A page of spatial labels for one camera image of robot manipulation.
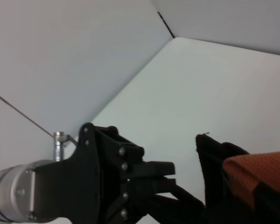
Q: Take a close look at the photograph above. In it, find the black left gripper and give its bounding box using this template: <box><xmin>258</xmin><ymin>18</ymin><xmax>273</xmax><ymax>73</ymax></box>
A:
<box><xmin>34</xmin><ymin>122</ymin><xmax>177</xmax><ymax>224</ymax></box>

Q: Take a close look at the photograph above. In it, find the black bag with orange handles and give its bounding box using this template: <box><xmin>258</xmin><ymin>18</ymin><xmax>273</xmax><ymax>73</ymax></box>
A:
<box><xmin>140</xmin><ymin>133</ymin><xmax>280</xmax><ymax>224</ymax></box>

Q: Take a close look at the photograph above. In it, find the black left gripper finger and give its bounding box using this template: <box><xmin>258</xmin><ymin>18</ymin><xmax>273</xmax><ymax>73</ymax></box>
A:
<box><xmin>94</xmin><ymin>125</ymin><xmax>176</xmax><ymax>180</ymax></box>

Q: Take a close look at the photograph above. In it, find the left arm cable with connector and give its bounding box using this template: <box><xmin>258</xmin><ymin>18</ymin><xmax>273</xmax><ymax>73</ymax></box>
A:
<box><xmin>53</xmin><ymin>131</ymin><xmax>79</xmax><ymax>163</ymax></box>

